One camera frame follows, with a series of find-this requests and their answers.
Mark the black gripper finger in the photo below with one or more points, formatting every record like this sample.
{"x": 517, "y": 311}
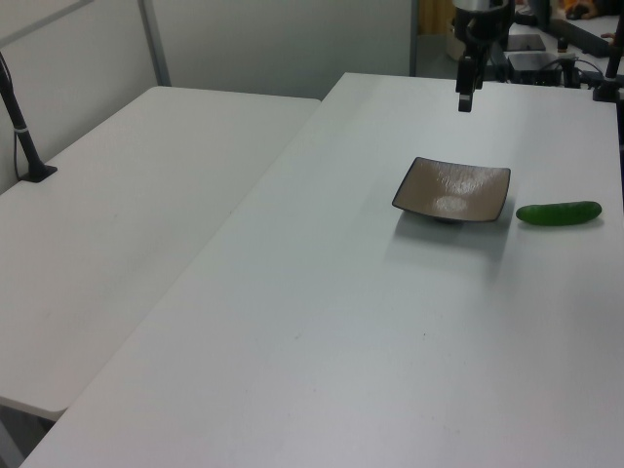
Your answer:
{"x": 465, "y": 83}
{"x": 478, "y": 73}

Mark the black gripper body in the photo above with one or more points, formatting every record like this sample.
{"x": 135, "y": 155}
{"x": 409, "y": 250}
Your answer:
{"x": 490, "y": 24}

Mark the green cucumber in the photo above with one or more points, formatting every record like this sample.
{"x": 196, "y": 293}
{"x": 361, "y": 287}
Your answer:
{"x": 558, "y": 213}

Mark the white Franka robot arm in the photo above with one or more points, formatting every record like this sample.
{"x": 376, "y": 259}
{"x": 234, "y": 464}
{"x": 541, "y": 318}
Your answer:
{"x": 475, "y": 4}

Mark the square brown ceramic plate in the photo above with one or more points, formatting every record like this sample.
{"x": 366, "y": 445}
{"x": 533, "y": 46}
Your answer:
{"x": 456, "y": 192}

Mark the dark flat screen device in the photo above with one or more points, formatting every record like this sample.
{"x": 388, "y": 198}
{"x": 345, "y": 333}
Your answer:
{"x": 526, "y": 43}

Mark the black electronics box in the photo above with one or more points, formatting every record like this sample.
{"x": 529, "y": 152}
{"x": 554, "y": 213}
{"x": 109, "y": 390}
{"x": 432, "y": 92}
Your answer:
{"x": 534, "y": 68}

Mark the small black bottle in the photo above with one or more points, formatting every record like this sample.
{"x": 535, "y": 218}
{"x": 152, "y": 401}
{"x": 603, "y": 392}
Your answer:
{"x": 563, "y": 45}

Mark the dark background desk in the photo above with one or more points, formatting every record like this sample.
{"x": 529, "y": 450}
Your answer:
{"x": 585, "y": 34}

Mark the black pole with white band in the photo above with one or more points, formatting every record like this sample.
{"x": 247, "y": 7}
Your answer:
{"x": 22, "y": 136}

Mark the grey partition frame post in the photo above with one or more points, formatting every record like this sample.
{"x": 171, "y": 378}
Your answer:
{"x": 156, "y": 44}
{"x": 412, "y": 39}

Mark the black clamped camera stand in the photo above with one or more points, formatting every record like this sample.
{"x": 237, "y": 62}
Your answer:
{"x": 610, "y": 78}

